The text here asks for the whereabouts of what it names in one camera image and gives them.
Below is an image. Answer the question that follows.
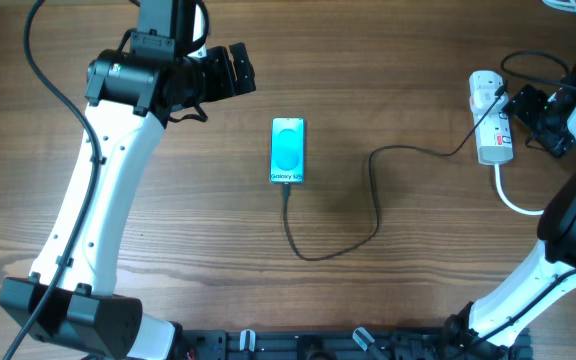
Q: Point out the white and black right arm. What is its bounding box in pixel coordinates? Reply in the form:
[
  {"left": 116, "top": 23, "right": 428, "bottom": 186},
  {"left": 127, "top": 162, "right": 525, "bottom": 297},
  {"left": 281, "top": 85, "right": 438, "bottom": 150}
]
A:
[{"left": 438, "top": 63, "right": 576, "bottom": 359}]

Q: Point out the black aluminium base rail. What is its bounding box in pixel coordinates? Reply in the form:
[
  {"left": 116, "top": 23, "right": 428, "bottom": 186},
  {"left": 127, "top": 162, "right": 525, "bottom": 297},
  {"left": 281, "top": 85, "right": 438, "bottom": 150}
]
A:
[{"left": 172, "top": 327, "right": 534, "bottom": 360}]

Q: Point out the turquoise screen Galaxy smartphone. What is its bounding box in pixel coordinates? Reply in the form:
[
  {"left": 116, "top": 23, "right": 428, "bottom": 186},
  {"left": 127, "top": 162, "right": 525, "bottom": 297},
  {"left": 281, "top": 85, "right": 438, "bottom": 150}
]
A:
[{"left": 269, "top": 118, "right": 305, "bottom": 183}]

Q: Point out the white power strip socket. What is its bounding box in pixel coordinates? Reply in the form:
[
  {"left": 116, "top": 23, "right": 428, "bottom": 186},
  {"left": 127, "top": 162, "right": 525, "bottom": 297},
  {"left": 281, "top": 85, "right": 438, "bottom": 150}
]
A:
[{"left": 469, "top": 70, "right": 514, "bottom": 166}]

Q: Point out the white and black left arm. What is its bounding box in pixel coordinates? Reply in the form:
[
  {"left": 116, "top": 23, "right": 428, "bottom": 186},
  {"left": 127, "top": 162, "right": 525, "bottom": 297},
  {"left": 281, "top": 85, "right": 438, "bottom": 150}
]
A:
[{"left": 0, "top": 1, "right": 256, "bottom": 359}]

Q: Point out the white USB charger plug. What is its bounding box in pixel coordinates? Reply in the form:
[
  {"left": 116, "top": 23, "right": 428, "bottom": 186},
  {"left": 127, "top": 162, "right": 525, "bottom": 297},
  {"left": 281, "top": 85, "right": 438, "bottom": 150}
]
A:
[{"left": 469, "top": 89, "right": 508, "bottom": 115}]

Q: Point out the black USB charging cable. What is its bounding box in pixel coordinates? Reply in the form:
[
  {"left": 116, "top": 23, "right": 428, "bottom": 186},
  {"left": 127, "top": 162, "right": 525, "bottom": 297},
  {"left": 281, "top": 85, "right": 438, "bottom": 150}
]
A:
[{"left": 281, "top": 82, "right": 509, "bottom": 263}]

